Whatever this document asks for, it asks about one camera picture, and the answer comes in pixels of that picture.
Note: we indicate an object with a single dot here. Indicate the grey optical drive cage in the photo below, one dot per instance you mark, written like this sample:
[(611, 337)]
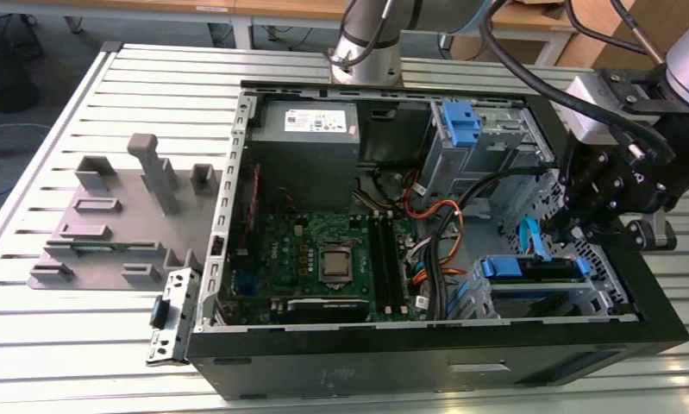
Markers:
[(494, 155)]

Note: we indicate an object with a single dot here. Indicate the black RAM slot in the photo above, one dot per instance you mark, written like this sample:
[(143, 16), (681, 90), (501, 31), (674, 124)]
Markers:
[(398, 259), (382, 259)]

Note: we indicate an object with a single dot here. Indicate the grey metal disk bay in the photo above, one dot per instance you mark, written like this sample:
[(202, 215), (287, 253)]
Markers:
[(551, 285)]

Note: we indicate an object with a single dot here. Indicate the silver hinged slot bracket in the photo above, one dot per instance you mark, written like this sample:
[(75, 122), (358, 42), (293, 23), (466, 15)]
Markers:
[(178, 302)]

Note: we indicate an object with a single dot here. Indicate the silver CPU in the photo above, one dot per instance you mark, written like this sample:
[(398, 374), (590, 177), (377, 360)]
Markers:
[(335, 263)]

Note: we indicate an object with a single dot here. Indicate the black bin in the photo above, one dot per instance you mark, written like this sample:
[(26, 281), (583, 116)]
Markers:
[(11, 86)]

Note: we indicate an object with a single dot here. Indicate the wooden desk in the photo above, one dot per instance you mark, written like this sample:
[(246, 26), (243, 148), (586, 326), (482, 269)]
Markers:
[(534, 19)]

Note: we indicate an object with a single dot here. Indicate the blue drive cage latch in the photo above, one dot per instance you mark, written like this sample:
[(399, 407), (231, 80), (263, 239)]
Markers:
[(462, 125)]

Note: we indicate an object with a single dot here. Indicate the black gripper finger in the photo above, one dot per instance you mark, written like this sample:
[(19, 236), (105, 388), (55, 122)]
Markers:
[(591, 181), (611, 230)]

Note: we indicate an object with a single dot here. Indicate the grey power supply unit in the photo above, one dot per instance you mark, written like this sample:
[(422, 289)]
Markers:
[(305, 172)]

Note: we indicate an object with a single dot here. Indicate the green RAM stick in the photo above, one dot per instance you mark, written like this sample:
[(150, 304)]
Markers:
[(109, 246)]

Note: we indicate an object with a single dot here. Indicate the CPU socket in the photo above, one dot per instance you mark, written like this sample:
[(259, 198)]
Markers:
[(335, 246)]

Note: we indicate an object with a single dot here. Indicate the green motherboard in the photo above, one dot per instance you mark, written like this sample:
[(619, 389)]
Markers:
[(287, 233)]

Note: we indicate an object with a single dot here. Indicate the black graphics card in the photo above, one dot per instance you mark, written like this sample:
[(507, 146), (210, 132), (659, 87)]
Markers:
[(327, 308)]

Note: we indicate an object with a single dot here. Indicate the grey parts rack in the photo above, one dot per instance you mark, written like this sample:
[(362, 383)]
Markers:
[(137, 241)]

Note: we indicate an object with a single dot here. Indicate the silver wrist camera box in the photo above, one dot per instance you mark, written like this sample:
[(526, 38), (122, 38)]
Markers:
[(589, 125)]

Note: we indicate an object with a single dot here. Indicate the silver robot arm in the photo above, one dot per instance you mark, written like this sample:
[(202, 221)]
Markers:
[(367, 52)]

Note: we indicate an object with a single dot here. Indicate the wooden cabinet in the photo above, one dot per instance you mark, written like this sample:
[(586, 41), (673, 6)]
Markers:
[(603, 58)]

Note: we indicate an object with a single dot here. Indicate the black open PC case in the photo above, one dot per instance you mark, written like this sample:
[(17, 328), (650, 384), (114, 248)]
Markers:
[(437, 366)]

